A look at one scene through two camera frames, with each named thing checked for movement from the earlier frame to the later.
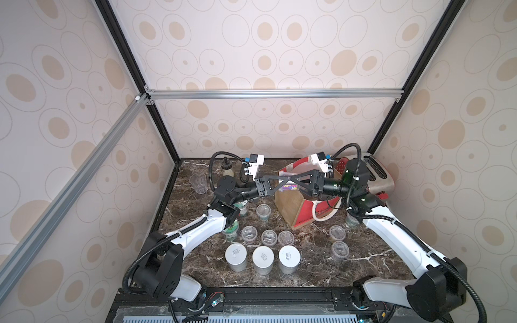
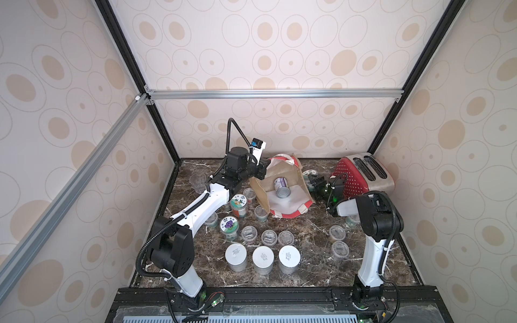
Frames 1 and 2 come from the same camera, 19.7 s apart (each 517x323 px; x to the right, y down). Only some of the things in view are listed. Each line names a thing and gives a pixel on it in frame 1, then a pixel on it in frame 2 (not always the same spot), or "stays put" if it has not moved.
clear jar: [337, 232] stays put
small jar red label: [249, 234] stays put
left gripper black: [261, 186] → [261, 168]
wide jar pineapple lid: [242, 206] stays put
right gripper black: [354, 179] → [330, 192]
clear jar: [269, 237] stays put
